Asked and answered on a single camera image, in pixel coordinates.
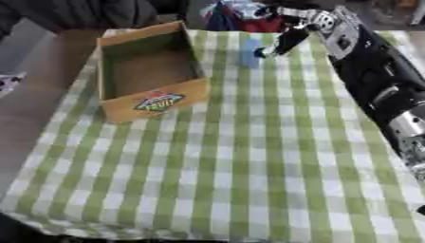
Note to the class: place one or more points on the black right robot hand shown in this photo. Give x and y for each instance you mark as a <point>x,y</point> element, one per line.
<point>290,38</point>

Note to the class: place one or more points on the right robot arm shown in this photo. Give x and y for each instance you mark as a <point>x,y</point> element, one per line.
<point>376,79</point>

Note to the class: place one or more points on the tan cardboard box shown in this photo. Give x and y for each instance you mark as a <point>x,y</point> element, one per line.
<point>149,71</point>

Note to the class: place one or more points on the pile of colourful toys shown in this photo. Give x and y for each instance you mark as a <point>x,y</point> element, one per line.
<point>243,15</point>

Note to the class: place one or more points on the person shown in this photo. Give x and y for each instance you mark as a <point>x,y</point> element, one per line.
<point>77,12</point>

